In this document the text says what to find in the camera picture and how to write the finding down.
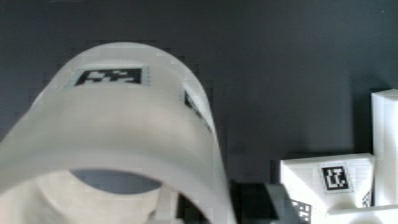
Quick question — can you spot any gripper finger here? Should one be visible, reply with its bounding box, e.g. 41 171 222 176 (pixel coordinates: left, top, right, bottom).
265 184 302 224

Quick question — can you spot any white U-shaped fence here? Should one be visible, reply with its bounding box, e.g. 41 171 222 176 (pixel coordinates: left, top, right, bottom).
371 89 398 206

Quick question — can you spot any white lamp base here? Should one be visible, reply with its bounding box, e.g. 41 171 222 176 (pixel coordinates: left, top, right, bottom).
279 153 398 224

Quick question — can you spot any white lamp shade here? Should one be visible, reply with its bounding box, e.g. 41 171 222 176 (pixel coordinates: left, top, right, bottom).
0 42 236 224

